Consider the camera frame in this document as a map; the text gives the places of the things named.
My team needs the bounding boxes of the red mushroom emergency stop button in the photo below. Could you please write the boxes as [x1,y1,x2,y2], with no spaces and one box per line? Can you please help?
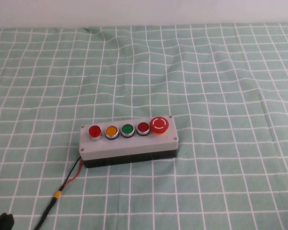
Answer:
[149,116,170,136]

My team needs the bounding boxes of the yellow flat push button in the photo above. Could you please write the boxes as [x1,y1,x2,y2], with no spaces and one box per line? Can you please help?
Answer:
[104,125,120,140]

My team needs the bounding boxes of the red domed indicator push button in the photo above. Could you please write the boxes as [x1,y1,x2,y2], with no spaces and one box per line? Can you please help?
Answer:
[88,125,103,142]

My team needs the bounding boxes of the red flat push button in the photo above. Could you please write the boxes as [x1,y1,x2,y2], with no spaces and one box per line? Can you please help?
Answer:
[136,122,151,137]

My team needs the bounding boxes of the grey black push-button control box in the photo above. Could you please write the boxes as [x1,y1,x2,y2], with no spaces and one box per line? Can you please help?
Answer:
[78,115,180,169]

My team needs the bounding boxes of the black red power cable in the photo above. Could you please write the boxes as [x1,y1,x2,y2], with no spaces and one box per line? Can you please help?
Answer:
[33,157,84,230]

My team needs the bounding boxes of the green flat push button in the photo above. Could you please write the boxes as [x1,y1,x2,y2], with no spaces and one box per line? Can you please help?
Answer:
[120,123,135,139]

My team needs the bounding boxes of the green white checked tablecloth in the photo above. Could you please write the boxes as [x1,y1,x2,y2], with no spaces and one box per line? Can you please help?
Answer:
[0,23,288,230]

